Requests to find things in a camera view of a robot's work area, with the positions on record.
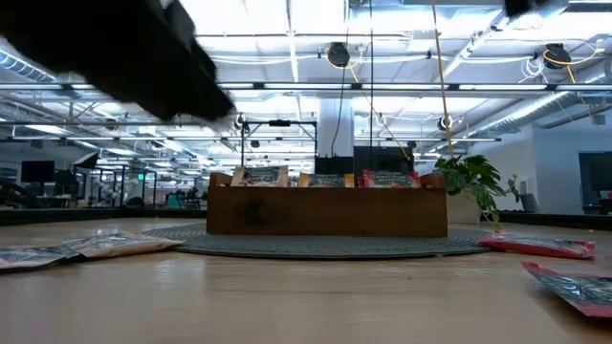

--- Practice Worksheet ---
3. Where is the red strawberry tea packet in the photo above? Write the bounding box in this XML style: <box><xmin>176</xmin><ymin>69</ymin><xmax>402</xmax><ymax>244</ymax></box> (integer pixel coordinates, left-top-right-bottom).
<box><xmin>476</xmin><ymin>232</ymin><xmax>598</xmax><ymax>261</ymax></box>
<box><xmin>521</xmin><ymin>260</ymin><xmax>612</xmax><ymax>320</ymax></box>
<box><xmin>358</xmin><ymin>169</ymin><xmax>423</xmax><ymax>189</ymax></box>

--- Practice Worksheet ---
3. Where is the brown wooden tea box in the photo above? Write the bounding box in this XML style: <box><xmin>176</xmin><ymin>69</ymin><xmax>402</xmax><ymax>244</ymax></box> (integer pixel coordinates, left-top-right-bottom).
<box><xmin>206</xmin><ymin>171</ymin><xmax>449</xmax><ymax>239</ymax></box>

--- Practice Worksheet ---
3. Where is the black rectangular screen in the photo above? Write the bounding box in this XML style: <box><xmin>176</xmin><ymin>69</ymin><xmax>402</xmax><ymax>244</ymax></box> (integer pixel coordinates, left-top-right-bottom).
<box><xmin>314</xmin><ymin>155</ymin><xmax>355</xmax><ymax>176</ymax></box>
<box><xmin>352</xmin><ymin>145</ymin><xmax>416</xmax><ymax>176</ymax></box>

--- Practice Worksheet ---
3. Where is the white building column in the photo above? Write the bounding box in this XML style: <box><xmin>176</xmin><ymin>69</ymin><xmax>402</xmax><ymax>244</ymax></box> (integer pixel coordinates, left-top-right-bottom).
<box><xmin>317</xmin><ymin>97</ymin><xmax>355</xmax><ymax>159</ymax></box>

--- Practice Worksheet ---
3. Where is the grey round woven placemat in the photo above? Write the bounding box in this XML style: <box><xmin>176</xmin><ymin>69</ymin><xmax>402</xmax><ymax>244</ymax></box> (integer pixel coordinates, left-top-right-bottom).
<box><xmin>142</xmin><ymin>222</ymin><xmax>492</xmax><ymax>262</ymax></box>

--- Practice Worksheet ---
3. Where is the green potted plant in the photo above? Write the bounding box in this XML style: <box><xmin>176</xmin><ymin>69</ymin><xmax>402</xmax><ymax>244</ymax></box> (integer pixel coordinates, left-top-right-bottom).
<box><xmin>433</xmin><ymin>153</ymin><xmax>521</xmax><ymax>226</ymax></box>

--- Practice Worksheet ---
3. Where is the black monitor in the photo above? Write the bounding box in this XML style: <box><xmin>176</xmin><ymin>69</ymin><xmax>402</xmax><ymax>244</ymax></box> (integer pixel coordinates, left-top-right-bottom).
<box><xmin>19</xmin><ymin>160</ymin><xmax>56</xmax><ymax>183</ymax></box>

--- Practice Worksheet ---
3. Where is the black gantry frame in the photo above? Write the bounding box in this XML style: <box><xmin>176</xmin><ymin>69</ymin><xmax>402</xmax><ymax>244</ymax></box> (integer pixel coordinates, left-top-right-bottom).
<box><xmin>240</xmin><ymin>118</ymin><xmax>319</xmax><ymax>168</ymax></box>

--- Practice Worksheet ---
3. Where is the black ceiling cable reel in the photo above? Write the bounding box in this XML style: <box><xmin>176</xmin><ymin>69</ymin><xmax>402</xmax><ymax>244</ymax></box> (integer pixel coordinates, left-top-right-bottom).
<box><xmin>543</xmin><ymin>42</ymin><xmax>574</xmax><ymax>71</ymax></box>
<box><xmin>326</xmin><ymin>41</ymin><xmax>352</xmax><ymax>68</ymax></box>

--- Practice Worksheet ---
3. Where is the yellow hanging cable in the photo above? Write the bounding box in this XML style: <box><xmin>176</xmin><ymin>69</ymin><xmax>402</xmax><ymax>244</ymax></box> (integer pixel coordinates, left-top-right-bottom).
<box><xmin>429</xmin><ymin>0</ymin><xmax>455</xmax><ymax>159</ymax></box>

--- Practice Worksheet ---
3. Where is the black aluminium table frame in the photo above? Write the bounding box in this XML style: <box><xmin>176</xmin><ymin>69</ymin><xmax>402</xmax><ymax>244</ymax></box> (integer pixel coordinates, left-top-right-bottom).
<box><xmin>0</xmin><ymin>207</ymin><xmax>612</xmax><ymax>231</ymax></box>

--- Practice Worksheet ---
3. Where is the silver ventilation duct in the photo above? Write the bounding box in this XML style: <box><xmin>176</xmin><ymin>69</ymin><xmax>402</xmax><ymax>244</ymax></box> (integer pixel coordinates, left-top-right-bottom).
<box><xmin>470</xmin><ymin>90</ymin><xmax>612</xmax><ymax>140</ymax></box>

